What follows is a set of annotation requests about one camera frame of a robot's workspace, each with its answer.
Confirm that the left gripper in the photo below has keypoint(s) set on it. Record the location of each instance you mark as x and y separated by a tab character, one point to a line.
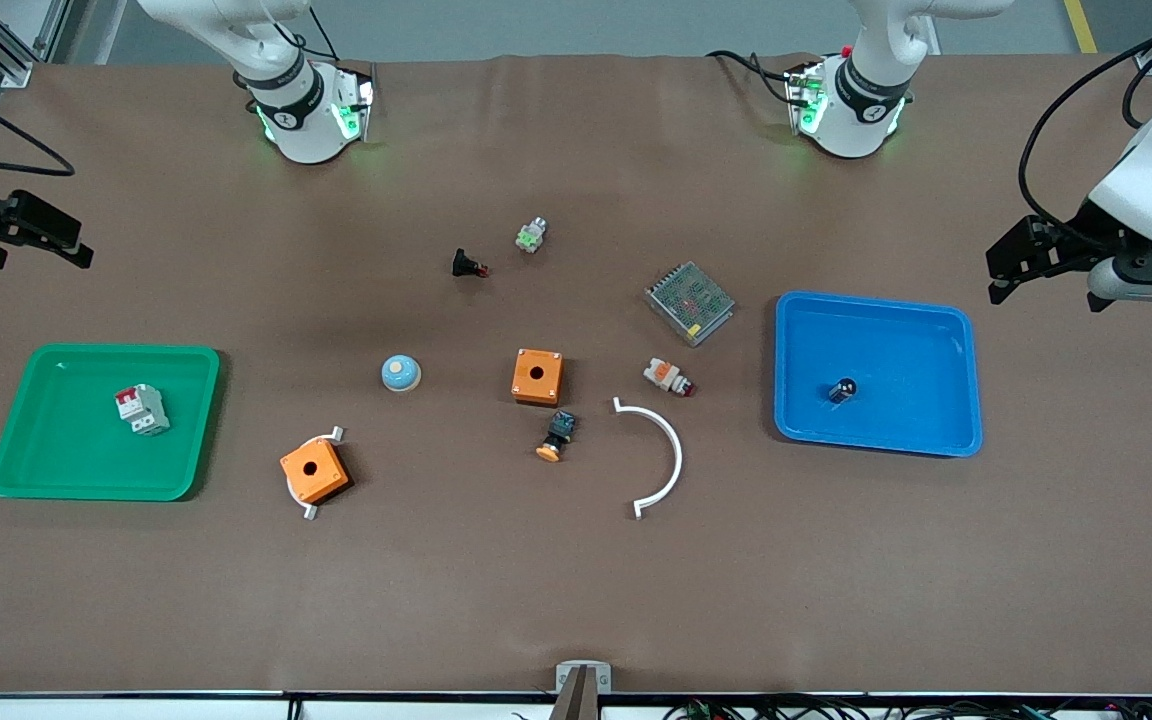
1077	238

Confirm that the white red circuit breaker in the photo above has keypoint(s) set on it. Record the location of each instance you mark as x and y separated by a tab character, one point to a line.
142	410

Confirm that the small black capacitor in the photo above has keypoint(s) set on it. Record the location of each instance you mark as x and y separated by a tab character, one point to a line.
842	391

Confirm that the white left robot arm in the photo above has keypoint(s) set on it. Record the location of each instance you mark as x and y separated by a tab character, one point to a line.
866	110

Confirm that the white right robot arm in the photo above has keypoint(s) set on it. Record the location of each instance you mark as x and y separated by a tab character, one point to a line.
296	120

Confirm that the blue plastic tray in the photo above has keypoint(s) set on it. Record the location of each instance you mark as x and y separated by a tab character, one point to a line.
896	335

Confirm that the green plastic tray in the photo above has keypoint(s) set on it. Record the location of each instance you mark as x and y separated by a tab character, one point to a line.
66	445

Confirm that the orange box with brackets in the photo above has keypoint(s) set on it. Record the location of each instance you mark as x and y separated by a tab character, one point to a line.
337	434

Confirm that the orange button box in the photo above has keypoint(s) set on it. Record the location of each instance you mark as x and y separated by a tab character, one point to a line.
314	472
537	377

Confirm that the blue round buzzer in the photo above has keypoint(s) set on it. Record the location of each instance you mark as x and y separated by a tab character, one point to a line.
401	374

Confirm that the metal mesh power supply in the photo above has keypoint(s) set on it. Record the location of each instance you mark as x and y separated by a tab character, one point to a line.
689	303

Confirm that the black red indicator lamp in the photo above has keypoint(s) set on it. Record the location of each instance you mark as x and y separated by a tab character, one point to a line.
466	264

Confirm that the green white push button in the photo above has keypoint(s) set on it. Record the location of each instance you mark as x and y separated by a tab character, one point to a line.
532	235

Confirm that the black yellow push button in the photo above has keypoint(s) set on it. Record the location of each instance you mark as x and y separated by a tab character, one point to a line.
558	435

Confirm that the brown table mat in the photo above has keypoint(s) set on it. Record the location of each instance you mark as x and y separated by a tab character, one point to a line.
576	580

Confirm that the aluminium frame profile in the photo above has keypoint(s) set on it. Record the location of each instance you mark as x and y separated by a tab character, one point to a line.
6	65
1148	58

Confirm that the white red push switch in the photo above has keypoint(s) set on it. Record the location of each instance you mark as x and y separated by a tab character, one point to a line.
666	376

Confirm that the large white arc bracket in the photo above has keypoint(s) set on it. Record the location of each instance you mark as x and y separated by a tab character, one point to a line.
677	450

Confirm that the grey metal bracket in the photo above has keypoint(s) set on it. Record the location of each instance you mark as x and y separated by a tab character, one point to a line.
568	668

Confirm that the brown tapered post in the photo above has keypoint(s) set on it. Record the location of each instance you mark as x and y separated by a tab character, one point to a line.
576	700

